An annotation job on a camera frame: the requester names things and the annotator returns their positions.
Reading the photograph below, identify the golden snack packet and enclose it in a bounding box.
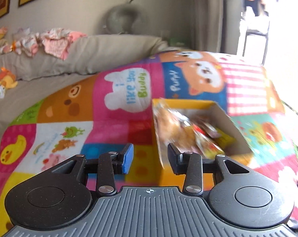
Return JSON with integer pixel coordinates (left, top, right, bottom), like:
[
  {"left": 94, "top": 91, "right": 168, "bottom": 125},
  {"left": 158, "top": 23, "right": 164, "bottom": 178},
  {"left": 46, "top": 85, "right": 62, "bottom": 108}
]
[{"left": 175, "top": 122, "right": 199, "bottom": 151}]

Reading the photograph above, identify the orange plush toy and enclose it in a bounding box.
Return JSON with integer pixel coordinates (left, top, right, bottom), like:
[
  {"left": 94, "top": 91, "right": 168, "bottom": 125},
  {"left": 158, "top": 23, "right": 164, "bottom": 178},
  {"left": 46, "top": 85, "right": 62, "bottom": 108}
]
[{"left": 0, "top": 67, "right": 18, "bottom": 91}]

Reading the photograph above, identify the yellow snack packet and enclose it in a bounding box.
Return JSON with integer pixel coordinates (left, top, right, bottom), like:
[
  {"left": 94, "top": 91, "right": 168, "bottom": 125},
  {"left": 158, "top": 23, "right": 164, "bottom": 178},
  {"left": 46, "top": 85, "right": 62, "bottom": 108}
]
[{"left": 213, "top": 130, "right": 236, "bottom": 151}]

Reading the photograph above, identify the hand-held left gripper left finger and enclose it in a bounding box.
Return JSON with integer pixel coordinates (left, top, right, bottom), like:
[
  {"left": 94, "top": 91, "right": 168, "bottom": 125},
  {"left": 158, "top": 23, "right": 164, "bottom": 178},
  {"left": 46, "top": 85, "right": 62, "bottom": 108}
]
[{"left": 41, "top": 143, "right": 135, "bottom": 196}]

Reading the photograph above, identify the red snack packet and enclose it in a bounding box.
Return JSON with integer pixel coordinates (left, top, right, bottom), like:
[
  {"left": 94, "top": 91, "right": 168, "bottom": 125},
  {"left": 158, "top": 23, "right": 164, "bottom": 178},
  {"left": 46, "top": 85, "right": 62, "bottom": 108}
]
[{"left": 195, "top": 125, "right": 225, "bottom": 159}]

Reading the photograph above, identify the yellow cardboard box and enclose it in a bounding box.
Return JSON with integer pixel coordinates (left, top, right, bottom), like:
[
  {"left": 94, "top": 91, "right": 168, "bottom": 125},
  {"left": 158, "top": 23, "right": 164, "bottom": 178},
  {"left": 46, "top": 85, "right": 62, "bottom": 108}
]
[{"left": 152, "top": 98, "right": 254, "bottom": 169}]

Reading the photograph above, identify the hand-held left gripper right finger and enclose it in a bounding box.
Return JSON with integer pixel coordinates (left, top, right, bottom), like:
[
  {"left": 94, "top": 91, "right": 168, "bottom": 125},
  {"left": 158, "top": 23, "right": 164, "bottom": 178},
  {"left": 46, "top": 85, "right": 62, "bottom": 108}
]
[{"left": 167, "top": 143, "right": 248, "bottom": 196}]

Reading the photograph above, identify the bun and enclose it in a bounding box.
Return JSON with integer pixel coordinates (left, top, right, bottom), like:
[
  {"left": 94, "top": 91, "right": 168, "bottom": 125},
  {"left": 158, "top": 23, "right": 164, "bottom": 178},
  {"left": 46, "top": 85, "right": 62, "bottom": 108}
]
[{"left": 153, "top": 103, "right": 180, "bottom": 145}]

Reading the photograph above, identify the grey sofa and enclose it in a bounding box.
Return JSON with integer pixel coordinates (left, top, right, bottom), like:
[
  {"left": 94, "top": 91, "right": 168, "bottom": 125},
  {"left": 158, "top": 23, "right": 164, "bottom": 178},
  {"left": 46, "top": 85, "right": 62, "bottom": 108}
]
[{"left": 0, "top": 35, "right": 190, "bottom": 142}]

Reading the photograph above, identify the pile of pink clothes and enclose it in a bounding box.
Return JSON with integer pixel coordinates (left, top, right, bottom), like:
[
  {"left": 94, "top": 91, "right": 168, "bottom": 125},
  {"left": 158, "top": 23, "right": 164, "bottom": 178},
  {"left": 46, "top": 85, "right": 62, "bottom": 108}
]
[{"left": 0, "top": 27, "right": 88, "bottom": 60}]

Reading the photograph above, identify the colourful cartoon play mat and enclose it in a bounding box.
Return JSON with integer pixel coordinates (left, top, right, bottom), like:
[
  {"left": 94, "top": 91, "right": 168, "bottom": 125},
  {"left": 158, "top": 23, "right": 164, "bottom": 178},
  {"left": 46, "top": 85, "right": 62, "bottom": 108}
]
[{"left": 0, "top": 50, "right": 298, "bottom": 229}]

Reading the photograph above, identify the grey round cushion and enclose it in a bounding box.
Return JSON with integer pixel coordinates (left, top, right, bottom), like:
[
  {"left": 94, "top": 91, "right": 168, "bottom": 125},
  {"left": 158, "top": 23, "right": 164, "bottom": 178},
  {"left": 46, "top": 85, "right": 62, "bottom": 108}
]
[{"left": 105, "top": 0, "right": 150, "bottom": 34}]

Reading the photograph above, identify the black window frame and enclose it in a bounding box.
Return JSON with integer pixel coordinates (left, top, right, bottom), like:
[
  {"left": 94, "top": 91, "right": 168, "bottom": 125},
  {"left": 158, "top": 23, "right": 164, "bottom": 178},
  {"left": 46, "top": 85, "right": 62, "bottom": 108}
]
[{"left": 241, "top": 12, "right": 271, "bottom": 63}]

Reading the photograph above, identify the grey curtain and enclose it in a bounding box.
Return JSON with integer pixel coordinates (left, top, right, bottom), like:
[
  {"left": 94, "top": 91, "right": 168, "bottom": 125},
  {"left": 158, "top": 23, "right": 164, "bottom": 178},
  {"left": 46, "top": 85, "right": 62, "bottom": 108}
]
[{"left": 193, "top": 0, "right": 246, "bottom": 55}]

